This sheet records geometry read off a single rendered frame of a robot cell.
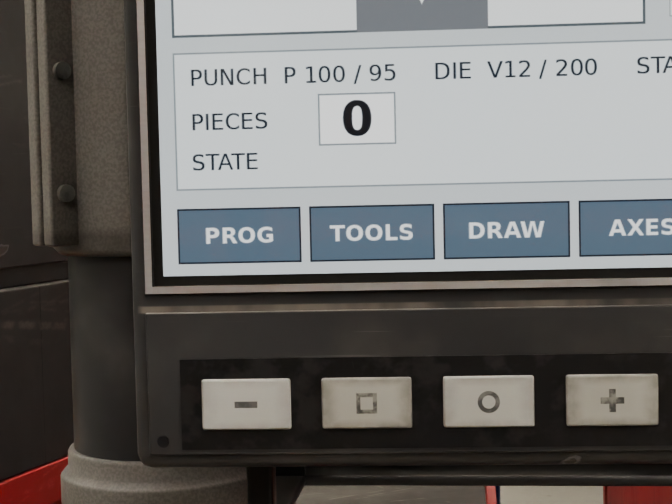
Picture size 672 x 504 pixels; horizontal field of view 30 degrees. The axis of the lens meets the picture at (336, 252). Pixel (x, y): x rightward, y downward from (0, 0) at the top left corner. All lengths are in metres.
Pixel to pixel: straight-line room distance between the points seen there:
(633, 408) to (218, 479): 0.24
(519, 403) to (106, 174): 0.25
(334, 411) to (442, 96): 0.14
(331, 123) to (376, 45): 0.04
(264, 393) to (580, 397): 0.13
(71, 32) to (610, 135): 0.29
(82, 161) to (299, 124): 0.17
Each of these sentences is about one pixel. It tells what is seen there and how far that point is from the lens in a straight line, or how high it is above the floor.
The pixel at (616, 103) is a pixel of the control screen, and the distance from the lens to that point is 0.52.
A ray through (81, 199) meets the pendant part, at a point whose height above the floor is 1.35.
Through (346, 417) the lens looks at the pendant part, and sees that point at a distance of 0.52.
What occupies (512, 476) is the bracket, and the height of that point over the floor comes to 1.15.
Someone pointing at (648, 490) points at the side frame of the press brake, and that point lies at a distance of 1.35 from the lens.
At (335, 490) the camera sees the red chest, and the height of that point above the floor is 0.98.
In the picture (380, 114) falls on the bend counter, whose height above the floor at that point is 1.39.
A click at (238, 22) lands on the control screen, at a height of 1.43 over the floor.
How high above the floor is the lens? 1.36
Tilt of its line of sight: 3 degrees down
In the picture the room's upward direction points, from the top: 1 degrees counter-clockwise
